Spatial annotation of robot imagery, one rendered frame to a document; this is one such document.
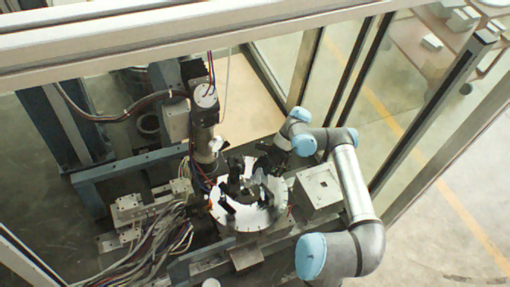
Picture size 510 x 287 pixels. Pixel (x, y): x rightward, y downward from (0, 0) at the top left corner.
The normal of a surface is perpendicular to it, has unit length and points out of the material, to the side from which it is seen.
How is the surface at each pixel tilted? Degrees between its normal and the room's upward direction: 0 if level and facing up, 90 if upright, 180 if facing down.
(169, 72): 0
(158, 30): 90
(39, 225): 0
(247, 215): 0
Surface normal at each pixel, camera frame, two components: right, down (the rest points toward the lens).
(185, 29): 0.40, 0.77
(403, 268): 0.09, -0.59
